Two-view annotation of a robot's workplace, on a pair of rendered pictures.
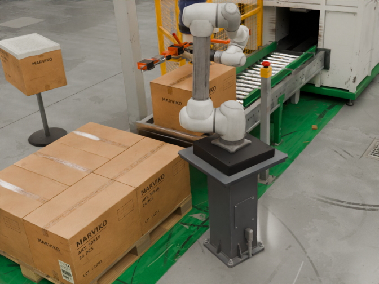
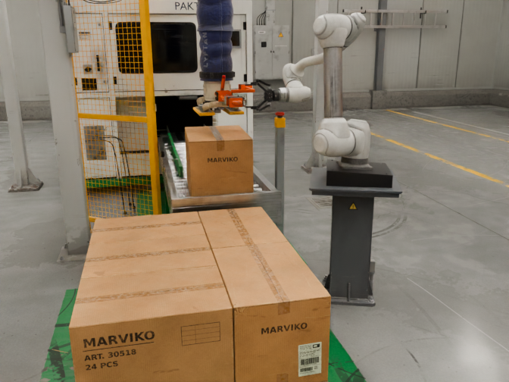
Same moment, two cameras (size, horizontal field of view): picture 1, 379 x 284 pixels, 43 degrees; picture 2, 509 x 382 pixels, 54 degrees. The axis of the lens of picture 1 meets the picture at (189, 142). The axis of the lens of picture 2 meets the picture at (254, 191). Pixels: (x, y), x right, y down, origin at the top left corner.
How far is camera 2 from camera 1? 2.66 m
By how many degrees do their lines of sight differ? 46
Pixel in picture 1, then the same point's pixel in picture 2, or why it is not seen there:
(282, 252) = (385, 280)
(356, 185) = not seen: hidden behind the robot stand
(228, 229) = (366, 263)
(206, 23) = (345, 31)
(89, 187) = (243, 258)
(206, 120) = (350, 138)
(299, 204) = not seen: hidden behind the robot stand
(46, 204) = (231, 286)
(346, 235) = (398, 252)
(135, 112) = (80, 223)
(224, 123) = (362, 139)
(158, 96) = (201, 158)
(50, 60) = not seen: outside the picture
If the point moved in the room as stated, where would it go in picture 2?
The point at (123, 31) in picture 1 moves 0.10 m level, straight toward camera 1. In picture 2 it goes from (63, 111) to (72, 111)
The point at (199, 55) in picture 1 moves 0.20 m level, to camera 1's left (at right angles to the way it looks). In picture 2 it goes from (339, 67) to (318, 68)
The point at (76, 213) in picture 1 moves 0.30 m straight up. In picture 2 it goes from (284, 277) to (284, 211)
